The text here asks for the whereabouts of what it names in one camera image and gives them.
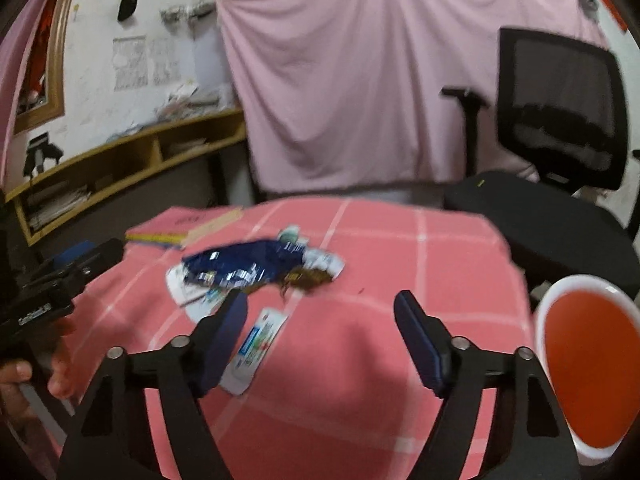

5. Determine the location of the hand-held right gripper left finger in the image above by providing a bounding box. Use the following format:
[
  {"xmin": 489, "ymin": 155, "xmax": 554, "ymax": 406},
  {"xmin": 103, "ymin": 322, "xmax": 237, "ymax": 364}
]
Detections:
[{"xmin": 59, "ymin": 287, "xmax": 249, "ymax": 480}]

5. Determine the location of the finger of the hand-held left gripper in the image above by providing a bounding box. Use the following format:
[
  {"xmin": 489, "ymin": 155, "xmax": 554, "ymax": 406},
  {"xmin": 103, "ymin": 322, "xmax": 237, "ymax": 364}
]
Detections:
[
  {"xmin": 50, "ymin": 239, "xmax": 124, "ymax": 302},
  {"xmin": 30, "ymin": 241, "xmax": 101, "ymax": 281}
]

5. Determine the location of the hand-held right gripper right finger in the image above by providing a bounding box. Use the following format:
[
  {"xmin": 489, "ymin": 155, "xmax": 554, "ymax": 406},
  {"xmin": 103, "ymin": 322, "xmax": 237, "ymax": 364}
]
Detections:
[{"xmin": 393, "ymin": 290, "xmax": 583, "ymax": 480}]

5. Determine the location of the white medicine sachet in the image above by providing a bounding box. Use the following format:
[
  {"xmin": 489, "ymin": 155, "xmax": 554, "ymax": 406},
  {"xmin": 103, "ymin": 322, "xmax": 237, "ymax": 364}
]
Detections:
[{"xmin": 220, "ymin": 307, "xmax": 288, "ymax": 396}]

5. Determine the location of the white paper packet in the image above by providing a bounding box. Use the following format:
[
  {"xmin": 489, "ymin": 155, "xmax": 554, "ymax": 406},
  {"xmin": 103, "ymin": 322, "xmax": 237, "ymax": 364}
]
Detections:
[{"xmin": 166, "ymin": 265, "xmax": 236, "ymax": 322}]

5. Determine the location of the blue foil wrapper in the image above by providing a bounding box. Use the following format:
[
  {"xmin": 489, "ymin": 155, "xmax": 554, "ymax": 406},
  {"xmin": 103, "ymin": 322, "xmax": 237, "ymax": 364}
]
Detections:
[{"xmin": 181, "ymin": 239, "xmax": 307, "ymax": 293}]

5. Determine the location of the brown wrapper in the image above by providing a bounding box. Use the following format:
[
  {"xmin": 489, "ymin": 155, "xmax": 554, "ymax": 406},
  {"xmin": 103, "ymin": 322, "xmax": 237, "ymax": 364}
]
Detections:
[{"xmin": 280, "ymin": 267, "xmax": 333, "ymax": 306}]

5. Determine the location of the teal and white packet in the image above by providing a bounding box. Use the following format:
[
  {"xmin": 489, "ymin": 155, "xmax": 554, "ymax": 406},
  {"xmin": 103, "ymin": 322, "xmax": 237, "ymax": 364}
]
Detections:
[{"xmin": 277, "ymin": 227, "xmax": 347, "ymax": 277}]

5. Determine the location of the red bucket with white rim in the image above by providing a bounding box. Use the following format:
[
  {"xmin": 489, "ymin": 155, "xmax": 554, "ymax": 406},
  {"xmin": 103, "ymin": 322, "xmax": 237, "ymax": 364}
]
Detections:
[{"xmin": 531, "ymin": 274, "xmax": 640, "ymax": 466}]

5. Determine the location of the person's left hand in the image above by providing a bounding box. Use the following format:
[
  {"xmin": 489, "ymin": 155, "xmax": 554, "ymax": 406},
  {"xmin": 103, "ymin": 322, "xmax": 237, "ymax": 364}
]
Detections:
[{"xmin": 0, "ymin": 317, "xmax": 83, "ymax": 421}]

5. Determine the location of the stack of papers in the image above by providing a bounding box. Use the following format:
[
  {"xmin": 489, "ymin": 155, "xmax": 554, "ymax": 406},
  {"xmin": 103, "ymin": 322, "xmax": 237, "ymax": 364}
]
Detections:
[{"xmin": 27, "ymin": 182, "xmax": 93, "ymax": 231}]

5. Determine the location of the pink book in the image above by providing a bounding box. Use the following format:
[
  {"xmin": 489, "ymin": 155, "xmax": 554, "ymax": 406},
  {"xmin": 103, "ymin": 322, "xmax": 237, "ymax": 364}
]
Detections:
[{"xmin": 125, "ymin": 208, "xmax": 244, "ymax": 251}]

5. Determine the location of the pink checked blanket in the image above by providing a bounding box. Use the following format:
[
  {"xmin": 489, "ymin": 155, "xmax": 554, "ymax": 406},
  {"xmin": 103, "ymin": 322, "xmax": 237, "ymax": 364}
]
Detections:
[{"xmin": 50, "ymin": 197, "xmax": 538, "ymax": 480}]

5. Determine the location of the black tripod device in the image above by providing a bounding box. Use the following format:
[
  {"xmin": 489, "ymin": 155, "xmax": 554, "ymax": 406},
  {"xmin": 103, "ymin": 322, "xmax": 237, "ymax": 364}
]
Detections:
[{"xmin": 24, "ymin": 132, "xmax": 63, "ymax": 178}]

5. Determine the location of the wooden shelf desk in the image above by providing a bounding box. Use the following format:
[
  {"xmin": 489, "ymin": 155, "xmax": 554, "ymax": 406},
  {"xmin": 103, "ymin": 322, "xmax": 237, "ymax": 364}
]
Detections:
[{"xmin": 5, "ymin": 107, "xmax": 248, "ymax": 247}]

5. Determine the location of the thin paper bundle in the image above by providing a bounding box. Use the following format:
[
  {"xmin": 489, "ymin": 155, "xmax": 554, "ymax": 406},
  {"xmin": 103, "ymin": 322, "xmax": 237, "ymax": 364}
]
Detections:
[{"xmin": 167, "ymin": 137, "xmax": 208, "ymax": 158}]

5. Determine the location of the black mesh office chair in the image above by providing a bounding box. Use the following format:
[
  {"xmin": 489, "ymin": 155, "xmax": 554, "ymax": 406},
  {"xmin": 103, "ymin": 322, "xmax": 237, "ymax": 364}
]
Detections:
[{"xmin": 441, "ymin": 26, "xmax": 640, "ymax": 291}]

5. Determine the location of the pile of loose papers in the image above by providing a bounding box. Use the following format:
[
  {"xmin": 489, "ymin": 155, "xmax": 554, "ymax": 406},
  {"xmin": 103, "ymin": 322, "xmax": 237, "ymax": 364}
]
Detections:
[{"xmin": 107, "ymin": 82, "xmax": 236, "ymax": 141}]

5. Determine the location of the pink curtain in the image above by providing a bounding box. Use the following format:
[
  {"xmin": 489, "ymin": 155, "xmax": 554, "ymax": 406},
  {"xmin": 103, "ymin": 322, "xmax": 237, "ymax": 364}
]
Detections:
[{"xmin": 0, "ymin": 0, "xmax": 71, "ymax": 181}]

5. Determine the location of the red hanging cloth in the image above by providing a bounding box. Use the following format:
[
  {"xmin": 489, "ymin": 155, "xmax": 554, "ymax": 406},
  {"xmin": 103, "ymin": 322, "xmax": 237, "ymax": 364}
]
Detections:
[{"xmin": 20, "ymin": 0, "xmax": 58, "ymax": 106}]

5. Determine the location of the pink hanging sheet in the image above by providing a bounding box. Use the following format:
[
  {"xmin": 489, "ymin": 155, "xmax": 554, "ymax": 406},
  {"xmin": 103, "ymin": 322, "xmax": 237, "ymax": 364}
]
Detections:
[{"xmin": 216, "ymin": 0, "xmax": 608, "ymax": 196}]

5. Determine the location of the wooden window frame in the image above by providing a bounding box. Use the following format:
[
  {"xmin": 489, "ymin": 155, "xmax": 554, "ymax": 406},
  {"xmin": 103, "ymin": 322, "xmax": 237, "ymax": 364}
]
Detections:
[{"xmin": 12, "ymin": 0, "xmax": 86, "ymax": 136}]

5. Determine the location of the paper wall poster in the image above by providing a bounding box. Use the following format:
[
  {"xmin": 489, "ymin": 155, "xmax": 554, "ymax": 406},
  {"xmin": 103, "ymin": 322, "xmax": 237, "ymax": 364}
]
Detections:
[
  {"xmin": 150, "ymin": 35, "xmax": 182, "ymax": 87},
  {"xmin": 112, "ymin": 36, "xmax": 149, "ymax": 93}
]

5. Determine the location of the metal wall rack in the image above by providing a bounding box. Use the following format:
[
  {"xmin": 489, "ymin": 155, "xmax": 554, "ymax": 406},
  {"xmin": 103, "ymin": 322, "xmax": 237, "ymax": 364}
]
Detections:
[{"xmin": 160, "ymin": 1, "xmax": 217, "ymax": 26}]

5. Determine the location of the red paper wall decoration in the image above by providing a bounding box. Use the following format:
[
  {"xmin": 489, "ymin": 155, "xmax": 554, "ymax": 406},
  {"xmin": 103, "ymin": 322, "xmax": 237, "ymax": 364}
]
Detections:
[{"xmin": 590, "ymin": 0, "xmax": 628, "ymax": 31}]

